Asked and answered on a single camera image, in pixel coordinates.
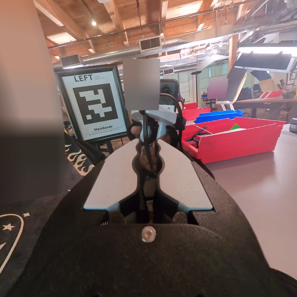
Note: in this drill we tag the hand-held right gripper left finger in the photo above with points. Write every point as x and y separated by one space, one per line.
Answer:
113 183

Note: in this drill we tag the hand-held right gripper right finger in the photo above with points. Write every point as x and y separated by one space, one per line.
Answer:
183 183

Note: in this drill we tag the black rubber loop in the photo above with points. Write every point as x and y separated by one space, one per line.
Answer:
147 139

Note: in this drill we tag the blue plastic bin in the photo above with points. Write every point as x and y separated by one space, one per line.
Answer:
218 117

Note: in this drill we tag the red plastic bin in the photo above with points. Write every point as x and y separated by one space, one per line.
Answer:
241 139

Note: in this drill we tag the person's left hand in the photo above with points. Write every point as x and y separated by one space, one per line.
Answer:
135 131

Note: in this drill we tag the small red bin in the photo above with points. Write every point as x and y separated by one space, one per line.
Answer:
192 111

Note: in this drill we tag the printed marker sign board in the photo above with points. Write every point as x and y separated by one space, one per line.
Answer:
95 104

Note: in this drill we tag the bright light panel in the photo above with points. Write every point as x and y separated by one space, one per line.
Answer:
267 58

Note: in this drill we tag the small grey device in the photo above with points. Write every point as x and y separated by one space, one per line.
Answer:
293 126

